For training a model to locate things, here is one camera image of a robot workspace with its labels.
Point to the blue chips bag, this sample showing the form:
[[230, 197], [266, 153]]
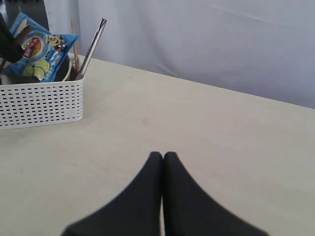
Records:
[[44, 52]]

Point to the dark red wooden spoon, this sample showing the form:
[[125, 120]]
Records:
[[17, 40]]

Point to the white perforated plastic basket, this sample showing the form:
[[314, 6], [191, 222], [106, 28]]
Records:
[[38, 104]]

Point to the silver table knife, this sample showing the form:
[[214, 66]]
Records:
[[91, 49]]

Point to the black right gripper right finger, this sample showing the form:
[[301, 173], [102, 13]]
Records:
[[189, 211]]

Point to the light wooden chopstick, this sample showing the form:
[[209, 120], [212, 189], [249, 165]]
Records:
[[76, 59]]

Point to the white ceramic bowl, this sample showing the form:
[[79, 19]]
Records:
[[63, 74]]

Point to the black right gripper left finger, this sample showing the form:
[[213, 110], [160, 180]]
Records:
[[134, 212]]

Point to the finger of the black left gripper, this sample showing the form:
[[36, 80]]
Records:
[[8, 50]]

